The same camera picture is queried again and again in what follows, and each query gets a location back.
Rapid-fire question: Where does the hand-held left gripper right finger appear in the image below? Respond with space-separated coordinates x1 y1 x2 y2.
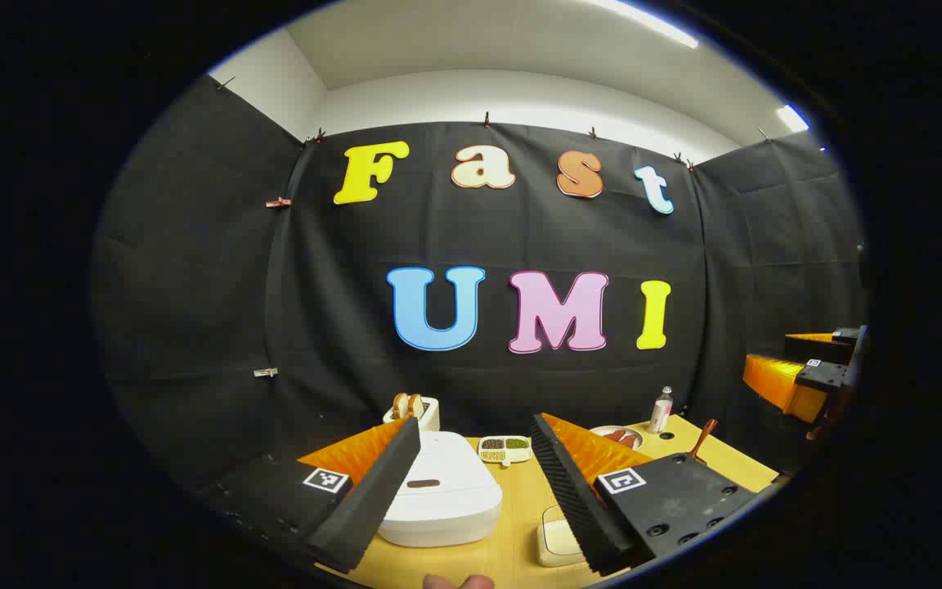
530 411 760 576

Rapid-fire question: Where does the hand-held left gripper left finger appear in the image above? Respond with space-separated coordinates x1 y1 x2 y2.
193 416 423 575

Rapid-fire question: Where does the white rice cooker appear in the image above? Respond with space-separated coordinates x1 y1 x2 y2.
377 431 503 547

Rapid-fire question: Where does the brown wooden spoon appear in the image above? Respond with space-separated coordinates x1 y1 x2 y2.
688 419 719 465

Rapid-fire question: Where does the white round plate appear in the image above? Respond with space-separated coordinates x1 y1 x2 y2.
590 425 644 451

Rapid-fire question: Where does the white divided bean dish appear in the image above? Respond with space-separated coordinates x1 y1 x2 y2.
478 435 532 467

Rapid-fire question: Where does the white toaster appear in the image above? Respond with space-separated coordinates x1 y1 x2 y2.
383 397 441 432

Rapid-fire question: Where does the small pink label bottle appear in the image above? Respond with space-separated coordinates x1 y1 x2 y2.
649 386 674 434

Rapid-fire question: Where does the black backdrop cloth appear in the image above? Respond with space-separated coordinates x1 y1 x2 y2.
91 74 868 492

